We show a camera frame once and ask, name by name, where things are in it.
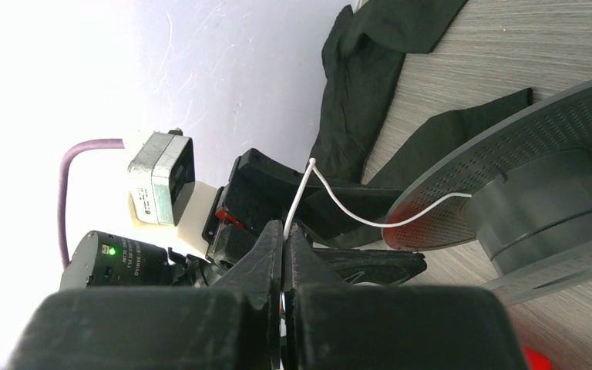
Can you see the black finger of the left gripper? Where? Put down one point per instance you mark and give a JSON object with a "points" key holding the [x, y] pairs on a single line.
{"points": [[263, 190], [373, 266]]}

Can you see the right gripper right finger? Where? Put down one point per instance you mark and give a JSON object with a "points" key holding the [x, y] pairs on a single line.
{"points": [[332, 324]]}

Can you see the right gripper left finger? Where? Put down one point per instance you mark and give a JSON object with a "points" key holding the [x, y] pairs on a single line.
{"points": [[232, 324]]}

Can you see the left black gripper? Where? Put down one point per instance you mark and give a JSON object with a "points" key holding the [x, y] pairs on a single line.
{"points": [[103, 259]]}

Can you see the dark grey cable spool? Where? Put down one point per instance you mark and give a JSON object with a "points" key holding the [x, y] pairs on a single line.
{"points": [[522, 189]]}

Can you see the black cloth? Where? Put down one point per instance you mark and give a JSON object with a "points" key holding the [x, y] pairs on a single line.
{"points": [[362, 59]]}

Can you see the red plastic bin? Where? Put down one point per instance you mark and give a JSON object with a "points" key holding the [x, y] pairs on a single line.
{"points": [[536, 361]]}

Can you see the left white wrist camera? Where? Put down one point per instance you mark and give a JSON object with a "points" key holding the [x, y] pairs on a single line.
{"points": [[168, 206]]}

